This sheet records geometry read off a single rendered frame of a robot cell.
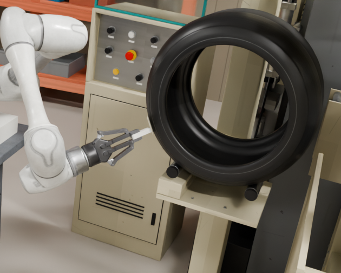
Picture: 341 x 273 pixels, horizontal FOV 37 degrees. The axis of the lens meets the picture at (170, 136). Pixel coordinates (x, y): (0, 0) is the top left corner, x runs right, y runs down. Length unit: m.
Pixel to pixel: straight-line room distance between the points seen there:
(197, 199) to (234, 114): 0.40
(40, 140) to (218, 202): 0.71
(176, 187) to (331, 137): 0.60
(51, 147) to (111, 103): 1.21
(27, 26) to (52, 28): 0.09
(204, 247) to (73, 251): 0.86
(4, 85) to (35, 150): 1.01
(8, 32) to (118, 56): 0.85
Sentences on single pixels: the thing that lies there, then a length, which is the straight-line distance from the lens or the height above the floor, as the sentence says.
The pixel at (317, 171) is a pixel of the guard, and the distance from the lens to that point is 1.82.
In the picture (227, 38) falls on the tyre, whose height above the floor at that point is 1.40.
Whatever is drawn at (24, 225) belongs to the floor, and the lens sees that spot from 3.11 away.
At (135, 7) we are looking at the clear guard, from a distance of 2.53.
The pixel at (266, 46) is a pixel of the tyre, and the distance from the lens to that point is 1.58.
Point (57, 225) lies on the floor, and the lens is 3.12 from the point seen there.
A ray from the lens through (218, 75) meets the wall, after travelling 5.73.
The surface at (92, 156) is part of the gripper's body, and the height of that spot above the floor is 0.97.
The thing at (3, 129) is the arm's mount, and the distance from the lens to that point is 2.49.
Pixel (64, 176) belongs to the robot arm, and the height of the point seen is 0.92.
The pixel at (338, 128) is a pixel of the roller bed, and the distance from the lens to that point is 1.95.
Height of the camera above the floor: 1.67
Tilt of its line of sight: 21 degrees down
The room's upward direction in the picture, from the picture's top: 9 degrees clockwise
